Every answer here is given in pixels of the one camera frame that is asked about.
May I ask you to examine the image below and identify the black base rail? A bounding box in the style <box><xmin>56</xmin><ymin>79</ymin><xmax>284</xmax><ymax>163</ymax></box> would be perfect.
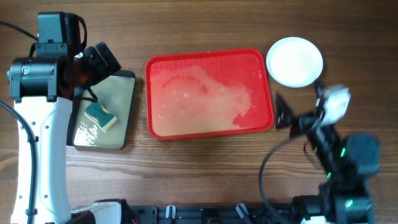
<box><xmin>93</xmin><ymin>202</ymin><xmax>312</xmax><ymax>224</ymax></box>

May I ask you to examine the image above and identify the black water tray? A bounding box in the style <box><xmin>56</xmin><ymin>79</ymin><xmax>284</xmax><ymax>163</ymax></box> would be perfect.
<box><xmin>67</xmin><ymin>70</ymin><xmax>136</xmax><ymax>150</ymax></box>

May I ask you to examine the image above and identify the red serving tray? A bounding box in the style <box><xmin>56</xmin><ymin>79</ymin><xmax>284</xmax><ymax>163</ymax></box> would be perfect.
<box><xmin>146</xmin><ymin>49</ymin><xmax>274</xmax><ymax>141</ymax></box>

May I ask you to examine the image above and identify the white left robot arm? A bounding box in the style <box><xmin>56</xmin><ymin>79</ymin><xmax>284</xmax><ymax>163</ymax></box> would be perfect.
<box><xmin>7</xmin><ymin>12</ymin><xmax>135</xmax><ymax>223</ymax></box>

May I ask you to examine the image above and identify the green yellow sponge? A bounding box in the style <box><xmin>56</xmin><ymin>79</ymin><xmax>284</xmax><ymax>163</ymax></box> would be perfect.
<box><xmin>85</xmin><ymin>102</ymin><xmax>118</xmax><ymax>132</ymax></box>

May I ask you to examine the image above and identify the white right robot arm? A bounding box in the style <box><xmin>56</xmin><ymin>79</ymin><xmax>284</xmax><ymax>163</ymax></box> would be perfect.
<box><xmin>275</xmin><ymin>85</ymin><xmax>381</xmax><ymax>223</ymax></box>

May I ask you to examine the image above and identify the white plate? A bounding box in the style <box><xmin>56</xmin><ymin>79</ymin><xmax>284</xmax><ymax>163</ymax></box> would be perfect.
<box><xmin>266</xmin><ymin>37</ymin><xmax>323</xmax><ymax>88</ymax></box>

